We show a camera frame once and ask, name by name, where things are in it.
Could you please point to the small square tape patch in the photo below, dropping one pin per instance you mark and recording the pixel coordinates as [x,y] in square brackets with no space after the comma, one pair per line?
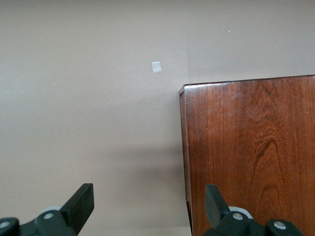
[156,67]

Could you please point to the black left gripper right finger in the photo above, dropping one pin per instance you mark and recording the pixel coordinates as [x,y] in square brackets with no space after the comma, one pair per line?
[215,209]

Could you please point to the dark wooden cabinet box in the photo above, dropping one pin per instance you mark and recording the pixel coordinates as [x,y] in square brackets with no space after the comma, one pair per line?
[246,147]

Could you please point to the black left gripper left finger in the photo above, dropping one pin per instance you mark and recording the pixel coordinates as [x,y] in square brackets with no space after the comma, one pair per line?
[78,209]

